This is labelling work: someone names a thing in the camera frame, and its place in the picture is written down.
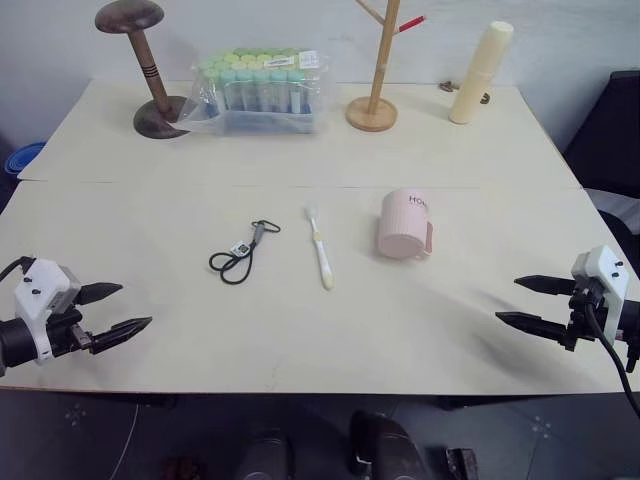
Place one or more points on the plastic bag of test tubes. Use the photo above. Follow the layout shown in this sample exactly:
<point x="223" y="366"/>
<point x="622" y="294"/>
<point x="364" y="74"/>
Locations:
<point x="260" y="90"/>

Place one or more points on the dark wooden hat stand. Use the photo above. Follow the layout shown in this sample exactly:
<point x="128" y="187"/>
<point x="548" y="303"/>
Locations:
<point x="150" y="65"/>

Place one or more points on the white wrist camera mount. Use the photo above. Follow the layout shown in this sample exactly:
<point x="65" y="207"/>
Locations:
<point x="607" y="270"/>
<point x="42" y="290"/>

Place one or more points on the small brown clip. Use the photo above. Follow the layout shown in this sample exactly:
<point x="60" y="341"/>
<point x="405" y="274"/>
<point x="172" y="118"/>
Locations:
<point x="447" y="85"/>
<point x="485" y="98"/>

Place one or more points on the dark rounded shape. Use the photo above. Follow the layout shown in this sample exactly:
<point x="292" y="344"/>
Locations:
<point x="382" y="445"/>

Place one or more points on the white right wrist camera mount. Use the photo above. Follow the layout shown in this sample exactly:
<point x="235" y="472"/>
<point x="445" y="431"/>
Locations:
<point x="607" y="270"/>

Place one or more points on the blue plastic basin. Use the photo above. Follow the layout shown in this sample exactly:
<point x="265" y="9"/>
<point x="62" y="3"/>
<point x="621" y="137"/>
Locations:
<point x="22" y="157"/>

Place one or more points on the light wooden branch rack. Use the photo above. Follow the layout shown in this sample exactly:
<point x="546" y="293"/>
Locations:
<point x="380" y="75"/>

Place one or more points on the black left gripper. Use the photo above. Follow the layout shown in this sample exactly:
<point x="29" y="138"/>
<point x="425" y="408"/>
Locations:
<point x="67" y="330"/>

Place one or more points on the red peg on rack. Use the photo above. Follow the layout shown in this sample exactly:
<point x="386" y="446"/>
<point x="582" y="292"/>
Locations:
<point x="412" y="23"/>

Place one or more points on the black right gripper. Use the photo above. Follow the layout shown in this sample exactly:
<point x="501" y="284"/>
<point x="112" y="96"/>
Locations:
<point x="582" y="315"/>

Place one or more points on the cream cylindrical bottle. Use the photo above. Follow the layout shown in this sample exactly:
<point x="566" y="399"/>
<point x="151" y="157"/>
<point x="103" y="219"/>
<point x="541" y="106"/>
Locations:
<point x="482" y="70"/>

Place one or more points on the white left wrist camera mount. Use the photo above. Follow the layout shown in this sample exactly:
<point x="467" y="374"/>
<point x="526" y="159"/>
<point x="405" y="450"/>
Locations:
<point x="42" y="290"/>

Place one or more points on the black chair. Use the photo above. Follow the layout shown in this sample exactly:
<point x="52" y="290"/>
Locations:
<point x="610" y="135"/>

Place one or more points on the white and yellow toothbrush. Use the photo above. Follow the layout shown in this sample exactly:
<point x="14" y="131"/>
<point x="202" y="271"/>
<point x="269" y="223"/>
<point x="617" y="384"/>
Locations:
<point x="320" y="250"/>

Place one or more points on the pink ribbed plastic cup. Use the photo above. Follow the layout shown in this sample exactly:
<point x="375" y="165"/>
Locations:
<point x="402" y="225"/>

